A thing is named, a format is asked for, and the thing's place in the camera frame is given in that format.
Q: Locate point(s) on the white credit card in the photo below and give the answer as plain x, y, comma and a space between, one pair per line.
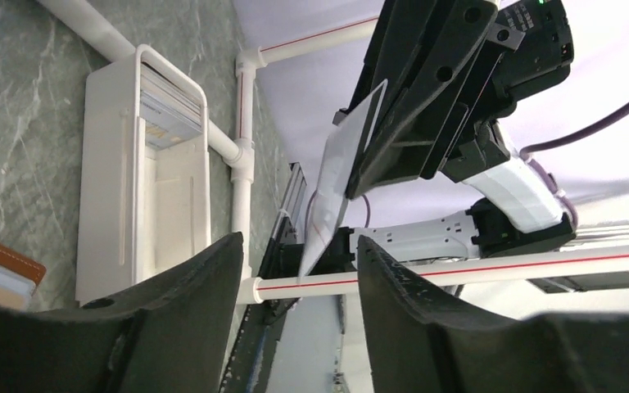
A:
171, 115

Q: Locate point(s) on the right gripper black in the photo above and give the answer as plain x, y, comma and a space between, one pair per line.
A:
437, 58

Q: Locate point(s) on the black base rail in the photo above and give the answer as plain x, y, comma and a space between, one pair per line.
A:
290, 335

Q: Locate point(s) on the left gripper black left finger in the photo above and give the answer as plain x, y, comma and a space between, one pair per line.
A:
168, 333

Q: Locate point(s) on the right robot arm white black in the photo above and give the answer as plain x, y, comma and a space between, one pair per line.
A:
520, 210

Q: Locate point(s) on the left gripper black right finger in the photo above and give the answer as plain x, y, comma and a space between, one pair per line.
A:
420, 338

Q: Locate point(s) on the white rectangular plastic tray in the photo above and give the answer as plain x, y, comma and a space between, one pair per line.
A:
142, 211

